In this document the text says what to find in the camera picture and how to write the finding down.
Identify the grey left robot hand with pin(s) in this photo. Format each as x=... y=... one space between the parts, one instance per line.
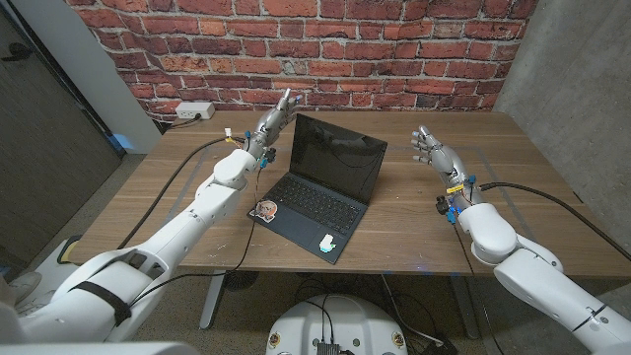
x=268 y=125

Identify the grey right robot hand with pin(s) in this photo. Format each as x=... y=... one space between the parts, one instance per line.
x=446 y=160

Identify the dark laptop with stickers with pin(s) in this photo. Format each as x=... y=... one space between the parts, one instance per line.
x=305 y=202

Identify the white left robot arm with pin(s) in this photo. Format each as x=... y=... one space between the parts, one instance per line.
x=172 y=236

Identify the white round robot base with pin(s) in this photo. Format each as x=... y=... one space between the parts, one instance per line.
x=345 y=320

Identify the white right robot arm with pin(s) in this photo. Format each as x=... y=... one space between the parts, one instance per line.
x=532 y=281

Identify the white power strip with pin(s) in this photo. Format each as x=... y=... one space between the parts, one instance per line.
x=194 y=110

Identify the red brick print backdrop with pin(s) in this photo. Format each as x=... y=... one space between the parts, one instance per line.
x=345 y=49

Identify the grey metal table leg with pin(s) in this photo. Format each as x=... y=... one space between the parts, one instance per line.
x=464 y=305
x=212 y=301

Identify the black round disc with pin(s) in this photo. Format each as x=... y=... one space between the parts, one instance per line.
x=241 y=280

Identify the dark grey door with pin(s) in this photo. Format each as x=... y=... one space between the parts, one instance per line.
x=49 y=148

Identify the yellow black-rimmed pad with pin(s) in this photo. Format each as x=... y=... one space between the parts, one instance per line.
x=66 y=250

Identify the white robot torso edge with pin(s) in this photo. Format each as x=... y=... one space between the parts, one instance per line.
x=98 y=349

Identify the white shoe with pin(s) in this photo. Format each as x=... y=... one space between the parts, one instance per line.
x=22 y=286

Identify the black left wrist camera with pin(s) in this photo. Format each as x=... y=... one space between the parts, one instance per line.
x=270 y=155

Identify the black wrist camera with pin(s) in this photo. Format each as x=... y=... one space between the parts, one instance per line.
x=442 y=204
x=270 y=155

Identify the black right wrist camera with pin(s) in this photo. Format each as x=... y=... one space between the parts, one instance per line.
x=442 y=204

